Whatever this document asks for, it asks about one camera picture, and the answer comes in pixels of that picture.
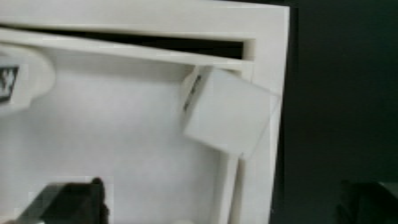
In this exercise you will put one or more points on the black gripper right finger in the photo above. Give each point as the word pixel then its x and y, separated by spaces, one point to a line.
pixel 368 203

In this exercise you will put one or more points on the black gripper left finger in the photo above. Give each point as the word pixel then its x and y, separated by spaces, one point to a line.
pixel 68 204

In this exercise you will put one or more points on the white table leg with tag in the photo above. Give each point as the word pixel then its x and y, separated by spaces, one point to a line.
pixel 27 77

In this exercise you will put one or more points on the white square table top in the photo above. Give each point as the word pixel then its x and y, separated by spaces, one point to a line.
pixel 100 131

